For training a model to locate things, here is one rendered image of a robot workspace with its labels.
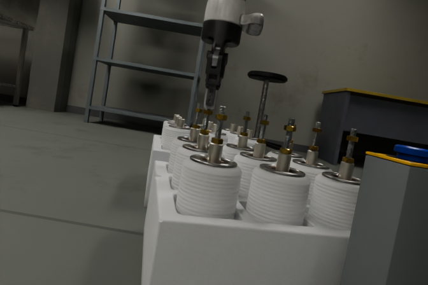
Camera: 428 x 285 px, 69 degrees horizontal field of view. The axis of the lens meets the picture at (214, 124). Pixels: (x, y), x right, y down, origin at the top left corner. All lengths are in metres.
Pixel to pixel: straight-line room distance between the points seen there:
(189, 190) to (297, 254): 0.18
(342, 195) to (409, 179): 0.19
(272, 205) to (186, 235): 0.14
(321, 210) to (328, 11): 3.47
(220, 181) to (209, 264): 0.11
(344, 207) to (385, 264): 0.17
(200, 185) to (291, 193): 0.14
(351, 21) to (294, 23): 0.64
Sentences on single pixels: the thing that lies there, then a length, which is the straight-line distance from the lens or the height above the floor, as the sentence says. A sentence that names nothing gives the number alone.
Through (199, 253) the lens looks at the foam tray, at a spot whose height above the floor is 0.14.
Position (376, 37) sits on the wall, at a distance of 4.07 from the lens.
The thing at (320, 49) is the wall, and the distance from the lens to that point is 3.81.
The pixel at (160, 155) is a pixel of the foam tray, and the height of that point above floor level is 0.17.
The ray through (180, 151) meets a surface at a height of 0.25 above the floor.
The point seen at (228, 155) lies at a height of 0.23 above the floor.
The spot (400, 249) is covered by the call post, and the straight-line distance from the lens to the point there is 0.41.
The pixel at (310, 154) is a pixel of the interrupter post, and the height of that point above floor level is 0.27.
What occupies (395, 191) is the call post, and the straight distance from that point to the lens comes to 0.40.
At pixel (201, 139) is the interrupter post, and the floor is 0.27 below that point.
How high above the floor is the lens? 0.34
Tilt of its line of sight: 3 degrees down
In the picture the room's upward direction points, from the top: 10 degrees clockwise
